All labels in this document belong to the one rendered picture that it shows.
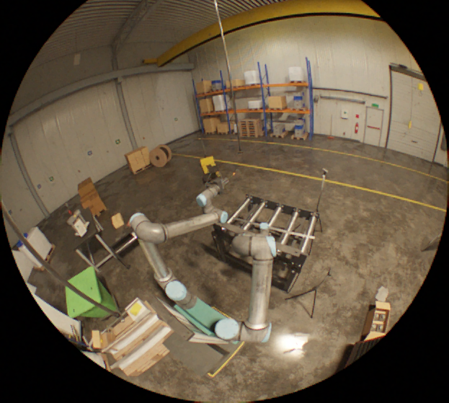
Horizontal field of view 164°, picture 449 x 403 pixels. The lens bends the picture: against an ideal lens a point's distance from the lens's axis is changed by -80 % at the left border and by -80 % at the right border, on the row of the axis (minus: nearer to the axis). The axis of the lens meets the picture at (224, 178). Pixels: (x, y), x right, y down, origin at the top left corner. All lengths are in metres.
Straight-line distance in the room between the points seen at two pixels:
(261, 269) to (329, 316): 2.15
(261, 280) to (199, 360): 1.23
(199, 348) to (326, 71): 10.85
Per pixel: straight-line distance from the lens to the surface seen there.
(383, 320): 3.17
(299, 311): 2.75
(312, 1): 7.40
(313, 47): 10.41
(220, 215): 1.16
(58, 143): 10.71
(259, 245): 0.85
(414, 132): 11.55
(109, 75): 10.88
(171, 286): 1.28
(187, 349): 1.90
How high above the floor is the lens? 2.62
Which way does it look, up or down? 29 degrees down
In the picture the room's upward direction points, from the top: 10 degrees counter-clockwise
